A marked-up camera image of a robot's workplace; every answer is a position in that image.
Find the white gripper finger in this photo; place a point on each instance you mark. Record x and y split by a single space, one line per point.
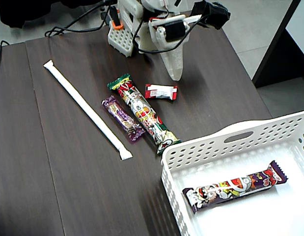
175 64

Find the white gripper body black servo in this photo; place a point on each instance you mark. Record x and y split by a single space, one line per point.
174 30

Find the large purple cartoon snack stick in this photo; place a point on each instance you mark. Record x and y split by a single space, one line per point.
235 188

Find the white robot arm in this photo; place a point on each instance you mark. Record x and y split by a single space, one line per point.
127 12

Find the white perforated plastic tray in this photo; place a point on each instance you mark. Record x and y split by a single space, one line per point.
215 152

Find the red and white candy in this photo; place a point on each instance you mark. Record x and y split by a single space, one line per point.
161 91

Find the green cartoon snack stick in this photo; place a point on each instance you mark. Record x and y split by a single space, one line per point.
142 110

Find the orange and black clamp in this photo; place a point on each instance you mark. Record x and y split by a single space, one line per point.
116 24

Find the small purple candy bar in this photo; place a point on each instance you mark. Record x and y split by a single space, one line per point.
122 118

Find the long white wrapped stick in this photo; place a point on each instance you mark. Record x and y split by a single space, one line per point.
85 108

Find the dark furniture panel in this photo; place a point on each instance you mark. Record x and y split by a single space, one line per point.
277 64

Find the white cabinet panel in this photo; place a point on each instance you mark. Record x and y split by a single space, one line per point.
301 24

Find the black bag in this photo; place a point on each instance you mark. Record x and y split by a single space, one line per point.
19 12

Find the black taped wrist camera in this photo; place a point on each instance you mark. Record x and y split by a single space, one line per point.
213 14

